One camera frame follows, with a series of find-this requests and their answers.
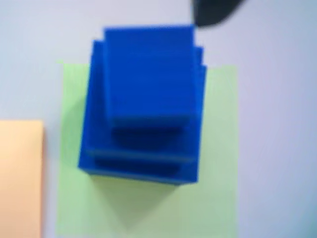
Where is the small blue cube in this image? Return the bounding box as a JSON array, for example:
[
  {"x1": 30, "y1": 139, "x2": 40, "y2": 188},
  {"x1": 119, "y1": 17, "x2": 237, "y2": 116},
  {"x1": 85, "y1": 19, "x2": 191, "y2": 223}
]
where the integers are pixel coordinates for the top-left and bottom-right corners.
[{"x1": 102, "y1": 24, "x2": 197, "y2": 129}]

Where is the orange paper square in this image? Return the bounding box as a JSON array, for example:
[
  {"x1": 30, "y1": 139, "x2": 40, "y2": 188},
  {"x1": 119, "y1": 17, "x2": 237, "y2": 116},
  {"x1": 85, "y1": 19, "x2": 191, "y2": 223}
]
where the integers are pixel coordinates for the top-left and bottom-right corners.
[{"x1": 0, "y1": 119, "x2": 45, "y2": 238}]

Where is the large blue cube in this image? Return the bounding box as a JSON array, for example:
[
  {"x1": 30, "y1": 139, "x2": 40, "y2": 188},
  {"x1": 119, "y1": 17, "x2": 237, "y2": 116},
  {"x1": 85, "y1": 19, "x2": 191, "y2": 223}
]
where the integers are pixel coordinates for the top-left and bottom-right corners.
[{"x1": 77, "y1": 63, "x2": 208, "y2": 186}]

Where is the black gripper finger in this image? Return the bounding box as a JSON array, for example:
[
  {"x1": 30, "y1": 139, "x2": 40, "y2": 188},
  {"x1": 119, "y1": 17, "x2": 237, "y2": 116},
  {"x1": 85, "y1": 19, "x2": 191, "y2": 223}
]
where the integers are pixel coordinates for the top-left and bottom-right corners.
[{"x1": 191, "y1": 0, "x2": 246, "y2": 27}]

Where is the green paper square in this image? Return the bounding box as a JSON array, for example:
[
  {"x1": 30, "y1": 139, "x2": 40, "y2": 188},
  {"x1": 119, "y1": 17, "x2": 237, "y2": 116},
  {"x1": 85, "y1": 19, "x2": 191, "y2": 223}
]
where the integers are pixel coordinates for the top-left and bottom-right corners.
[{"x1": 54, "y1": 60, "x2": 240, "y2": 238}]

